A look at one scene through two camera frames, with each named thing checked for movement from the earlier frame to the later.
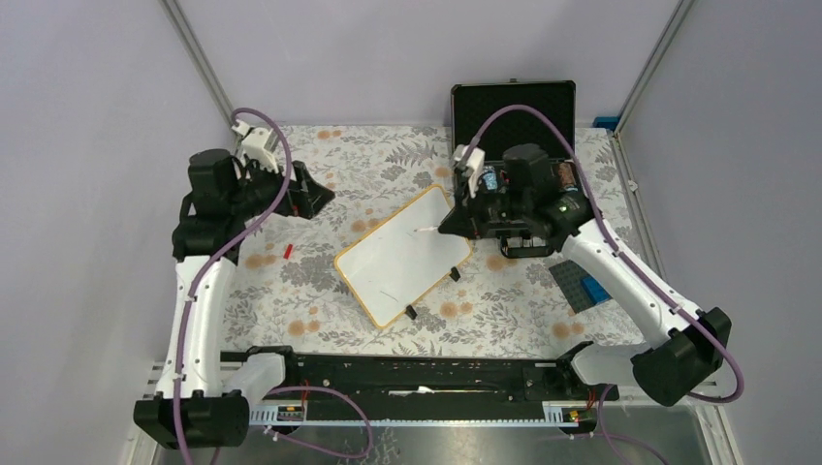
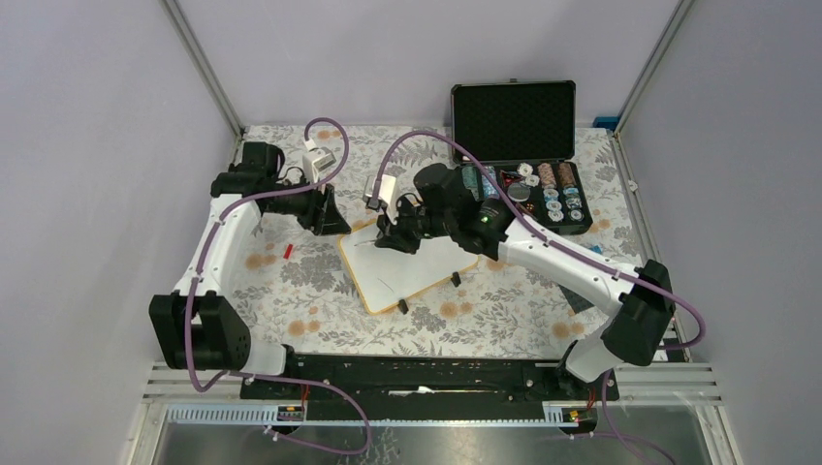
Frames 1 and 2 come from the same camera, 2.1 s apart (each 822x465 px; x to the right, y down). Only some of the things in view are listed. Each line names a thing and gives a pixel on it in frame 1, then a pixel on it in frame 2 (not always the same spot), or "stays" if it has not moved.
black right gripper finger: [458, 221] to [398, 242]
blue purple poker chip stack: [490, 178] stays
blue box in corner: [606, 122] stays
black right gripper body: [504, 205] to [419, 220]
